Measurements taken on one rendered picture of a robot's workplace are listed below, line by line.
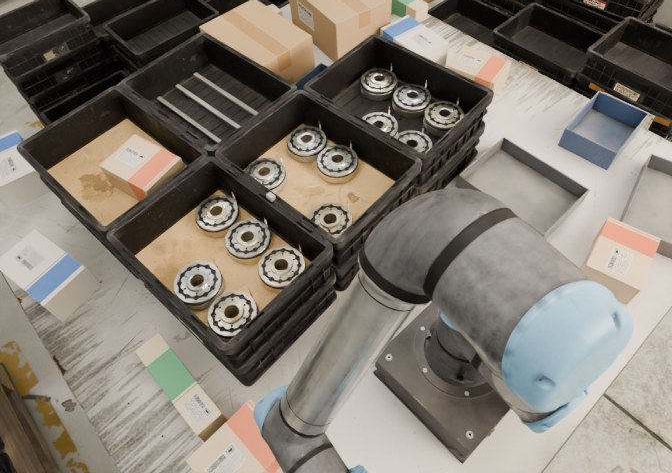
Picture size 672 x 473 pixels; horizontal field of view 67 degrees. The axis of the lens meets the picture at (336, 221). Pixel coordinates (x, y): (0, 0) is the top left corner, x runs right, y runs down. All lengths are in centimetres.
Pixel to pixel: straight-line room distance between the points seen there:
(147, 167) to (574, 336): 106
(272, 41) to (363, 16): 31
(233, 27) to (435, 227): 136
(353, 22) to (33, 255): 114
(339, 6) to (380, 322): 135
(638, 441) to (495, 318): 162
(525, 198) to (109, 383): 112
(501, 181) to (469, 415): 68
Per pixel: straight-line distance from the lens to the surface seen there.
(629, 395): 208
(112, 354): 130
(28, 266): 141
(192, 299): 110
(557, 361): 43
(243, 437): 107
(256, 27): 172
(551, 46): 252
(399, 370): 106
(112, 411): 125
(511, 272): 44
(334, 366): 62
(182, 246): 122
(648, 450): 204
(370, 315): 56
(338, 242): 103
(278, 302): 98
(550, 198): 146
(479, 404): 105
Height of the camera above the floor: 180
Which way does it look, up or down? 55 degrees down
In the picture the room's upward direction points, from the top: 5 degrees counter-clockwise
